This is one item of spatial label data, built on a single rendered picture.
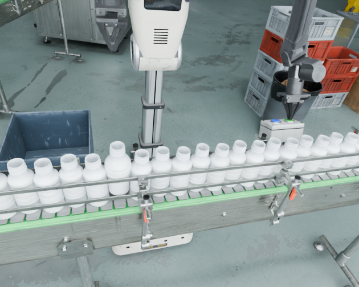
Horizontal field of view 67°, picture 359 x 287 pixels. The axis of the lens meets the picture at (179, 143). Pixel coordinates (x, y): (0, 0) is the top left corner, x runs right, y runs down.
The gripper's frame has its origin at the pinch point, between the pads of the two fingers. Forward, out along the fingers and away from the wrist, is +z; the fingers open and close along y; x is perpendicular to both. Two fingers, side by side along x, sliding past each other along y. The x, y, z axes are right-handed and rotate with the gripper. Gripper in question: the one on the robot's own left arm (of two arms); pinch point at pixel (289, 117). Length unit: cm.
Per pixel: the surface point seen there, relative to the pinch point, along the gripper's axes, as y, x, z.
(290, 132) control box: -1.8, -4.1, 4.8
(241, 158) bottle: -29.5, -18.5, 6.3
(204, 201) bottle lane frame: -40.4, -17.2, 20.1
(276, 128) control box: -8.4, -4.1, 2.6
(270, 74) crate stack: 107, 175, 3
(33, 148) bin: -101, 49, 22
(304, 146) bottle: -7.5, -18.1, 4.6
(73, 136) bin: -83, 47, 16
